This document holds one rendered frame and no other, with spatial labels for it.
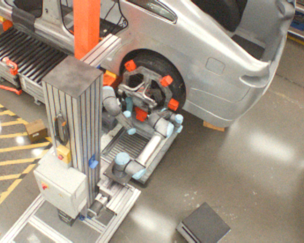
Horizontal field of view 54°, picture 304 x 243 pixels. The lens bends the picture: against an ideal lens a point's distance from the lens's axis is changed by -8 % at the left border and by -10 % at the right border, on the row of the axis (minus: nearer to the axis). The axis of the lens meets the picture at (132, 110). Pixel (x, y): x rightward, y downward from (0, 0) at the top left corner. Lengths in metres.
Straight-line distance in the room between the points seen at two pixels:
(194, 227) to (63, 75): 2.06
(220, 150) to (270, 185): 0.79
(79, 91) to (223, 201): 2.56
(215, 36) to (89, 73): 1.36
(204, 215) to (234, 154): 1.19
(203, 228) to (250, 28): 2.75
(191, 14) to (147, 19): 0.41
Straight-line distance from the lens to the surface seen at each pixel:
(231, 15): 4.31
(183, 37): 2.85
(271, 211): 4.02
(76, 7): 2.62
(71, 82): 1.73
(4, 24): 4.72
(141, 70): 3.14
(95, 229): 3.20
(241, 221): 3.80
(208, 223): 3.27
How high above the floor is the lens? 3.27
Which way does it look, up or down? 51 degrees down
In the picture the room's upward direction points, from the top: 9 degrees clockwise
